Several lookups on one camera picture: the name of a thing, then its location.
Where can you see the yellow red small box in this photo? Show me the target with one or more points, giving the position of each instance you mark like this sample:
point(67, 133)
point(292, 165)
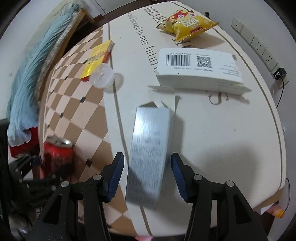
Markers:
point(99, 55)

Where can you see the grey white small box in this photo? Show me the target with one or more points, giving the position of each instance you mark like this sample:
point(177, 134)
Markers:
point(151, 146)

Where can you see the clear plastic cup lid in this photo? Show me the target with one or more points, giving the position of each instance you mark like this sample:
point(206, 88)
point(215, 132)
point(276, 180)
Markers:
point(104, 77)

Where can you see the black charger plug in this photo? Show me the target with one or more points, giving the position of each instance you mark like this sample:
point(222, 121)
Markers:
point(280, 73)

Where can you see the wooden bed frame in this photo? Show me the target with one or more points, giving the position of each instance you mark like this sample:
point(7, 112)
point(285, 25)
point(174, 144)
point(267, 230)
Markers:
point(58, 49)

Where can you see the checkered beige table mat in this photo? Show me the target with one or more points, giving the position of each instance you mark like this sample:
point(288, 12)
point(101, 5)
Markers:
point(105, 97)

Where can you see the red cola can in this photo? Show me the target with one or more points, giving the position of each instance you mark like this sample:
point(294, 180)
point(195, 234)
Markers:
point(57, 157)

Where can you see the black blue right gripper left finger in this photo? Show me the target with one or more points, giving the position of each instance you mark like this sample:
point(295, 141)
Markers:
point(75, 211)

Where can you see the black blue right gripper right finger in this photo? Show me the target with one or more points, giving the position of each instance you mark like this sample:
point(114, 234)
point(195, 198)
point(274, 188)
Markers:
point(219, 211)

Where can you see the light blue duvet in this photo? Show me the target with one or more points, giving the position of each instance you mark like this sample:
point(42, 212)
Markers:
point(23, 108)

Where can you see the yellow snack bag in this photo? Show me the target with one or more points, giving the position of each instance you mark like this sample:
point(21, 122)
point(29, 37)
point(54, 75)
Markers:
point(185, 25)

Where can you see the white barcode box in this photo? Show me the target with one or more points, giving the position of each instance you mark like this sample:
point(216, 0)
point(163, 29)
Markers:
point(200, 69)

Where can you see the white wall power strip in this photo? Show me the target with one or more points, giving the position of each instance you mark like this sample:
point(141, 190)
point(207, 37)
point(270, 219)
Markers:
point(257, 45)

